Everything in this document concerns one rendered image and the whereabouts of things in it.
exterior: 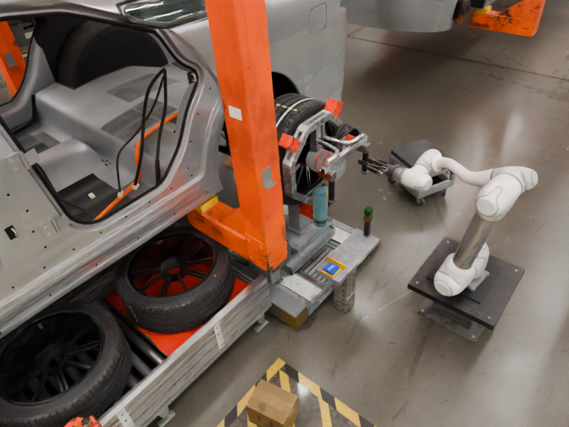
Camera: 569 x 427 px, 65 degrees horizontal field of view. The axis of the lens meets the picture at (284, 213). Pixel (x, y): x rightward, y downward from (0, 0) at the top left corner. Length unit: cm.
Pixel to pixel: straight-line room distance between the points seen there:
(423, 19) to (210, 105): 290
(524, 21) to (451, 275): 377
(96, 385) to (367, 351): 147
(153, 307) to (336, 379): 108
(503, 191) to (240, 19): 127
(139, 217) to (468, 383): 197
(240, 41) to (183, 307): 138
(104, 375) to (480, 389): 193
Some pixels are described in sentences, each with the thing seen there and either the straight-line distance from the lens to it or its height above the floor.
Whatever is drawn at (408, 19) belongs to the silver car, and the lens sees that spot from 486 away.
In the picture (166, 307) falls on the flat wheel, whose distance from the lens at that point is 248.
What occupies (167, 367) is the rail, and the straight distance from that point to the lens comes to 240.
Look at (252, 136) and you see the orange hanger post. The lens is 193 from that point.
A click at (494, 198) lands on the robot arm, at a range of 209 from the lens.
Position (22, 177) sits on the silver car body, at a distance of 206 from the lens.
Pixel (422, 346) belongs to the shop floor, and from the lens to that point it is 286.
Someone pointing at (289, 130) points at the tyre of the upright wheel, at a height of 111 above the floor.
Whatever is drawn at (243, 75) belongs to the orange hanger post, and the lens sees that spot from 181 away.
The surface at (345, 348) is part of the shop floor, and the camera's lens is 280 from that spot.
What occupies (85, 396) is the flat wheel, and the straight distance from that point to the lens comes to 235.
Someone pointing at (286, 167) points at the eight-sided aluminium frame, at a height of 94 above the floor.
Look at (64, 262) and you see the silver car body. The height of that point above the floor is 91.
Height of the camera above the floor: 235
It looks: 40 degrees down
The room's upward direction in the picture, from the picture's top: 5 degrees counter-clockwise
